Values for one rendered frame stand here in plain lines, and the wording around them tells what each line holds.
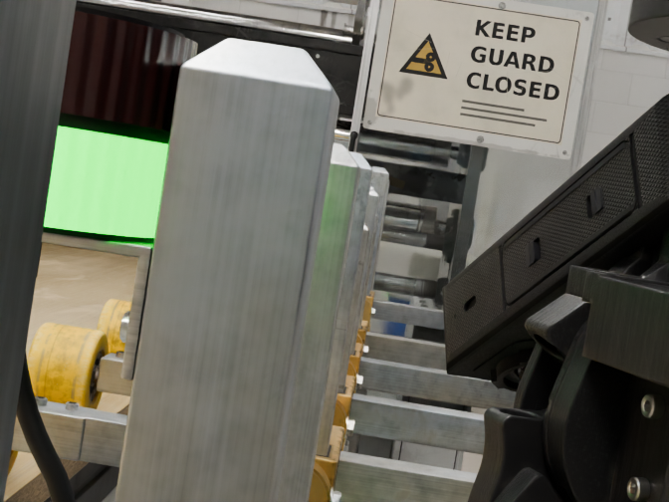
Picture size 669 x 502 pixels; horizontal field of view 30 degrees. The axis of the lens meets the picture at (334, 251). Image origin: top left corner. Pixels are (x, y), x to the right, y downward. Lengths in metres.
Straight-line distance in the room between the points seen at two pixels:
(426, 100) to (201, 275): 2.54
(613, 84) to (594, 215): 8.96
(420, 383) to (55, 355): 0.42
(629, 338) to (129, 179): 0.12
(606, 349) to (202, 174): 0.10
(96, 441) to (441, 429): 0.35
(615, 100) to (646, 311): 9.00
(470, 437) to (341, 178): 0.59
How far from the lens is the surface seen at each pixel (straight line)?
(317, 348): 0.53
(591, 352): 0.25
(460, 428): 1.09
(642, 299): 0.23
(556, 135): 2.84
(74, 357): 1.10
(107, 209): 0.28
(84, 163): 0.28
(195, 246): 0.28
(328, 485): 0.78
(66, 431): 0.86
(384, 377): 1.34
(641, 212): 0.26
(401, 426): 1.09
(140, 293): 0.29
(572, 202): 0.28
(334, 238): 0.53
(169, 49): 0.29
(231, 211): 0.28
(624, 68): 9.25
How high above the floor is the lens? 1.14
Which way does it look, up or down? 3 degrees down
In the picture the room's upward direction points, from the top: 9 degrees clockwise
